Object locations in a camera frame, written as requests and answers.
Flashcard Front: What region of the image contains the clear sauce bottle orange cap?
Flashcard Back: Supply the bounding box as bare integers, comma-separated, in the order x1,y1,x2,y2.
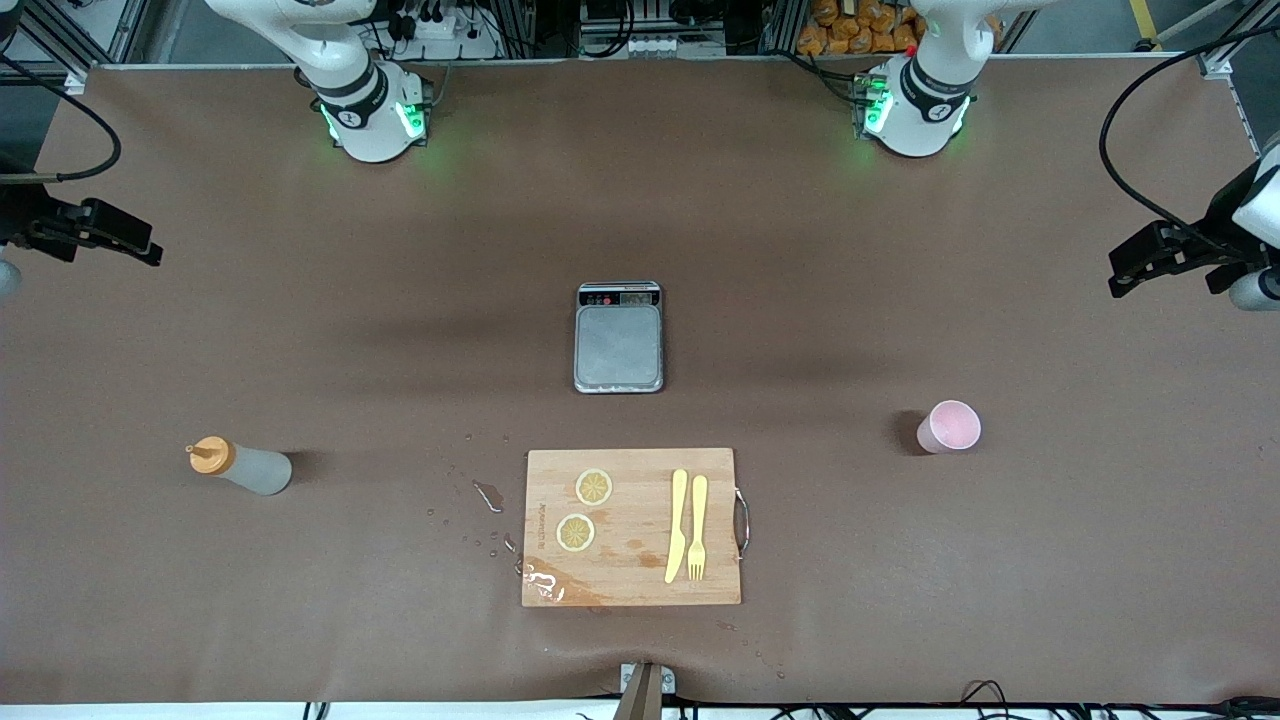
185,436,294,498

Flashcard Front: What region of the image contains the pink plastic cup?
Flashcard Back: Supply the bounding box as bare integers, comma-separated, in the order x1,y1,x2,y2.
916,400,983,456

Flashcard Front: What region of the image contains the white power strip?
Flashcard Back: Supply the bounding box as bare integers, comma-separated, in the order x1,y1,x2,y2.
384,0,503,62

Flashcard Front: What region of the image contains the bag of orange snacks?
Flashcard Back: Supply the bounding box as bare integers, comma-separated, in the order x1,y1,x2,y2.
796,0,926,57

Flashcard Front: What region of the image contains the silver digital kitchen scale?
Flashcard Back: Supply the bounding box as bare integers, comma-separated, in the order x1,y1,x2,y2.
573,281,666,395

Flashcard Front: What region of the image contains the yellow plastic fork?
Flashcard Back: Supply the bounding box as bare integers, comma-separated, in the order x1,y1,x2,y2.
686,474,710,584

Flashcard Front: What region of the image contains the yellow plastic knife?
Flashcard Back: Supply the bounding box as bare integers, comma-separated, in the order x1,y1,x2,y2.
664,468,691,586

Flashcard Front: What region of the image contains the wooden cutting board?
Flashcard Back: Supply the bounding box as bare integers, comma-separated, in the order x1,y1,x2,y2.
520,447,752,609

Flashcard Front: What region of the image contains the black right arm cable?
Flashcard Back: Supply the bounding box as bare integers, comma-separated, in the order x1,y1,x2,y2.
0,53,124,185

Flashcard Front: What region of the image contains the aluminium frame profile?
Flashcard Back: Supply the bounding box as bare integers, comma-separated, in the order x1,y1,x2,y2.
1195,48,1261,159

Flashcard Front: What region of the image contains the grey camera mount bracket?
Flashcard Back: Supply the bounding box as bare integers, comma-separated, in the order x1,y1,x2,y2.
618,661,678,720

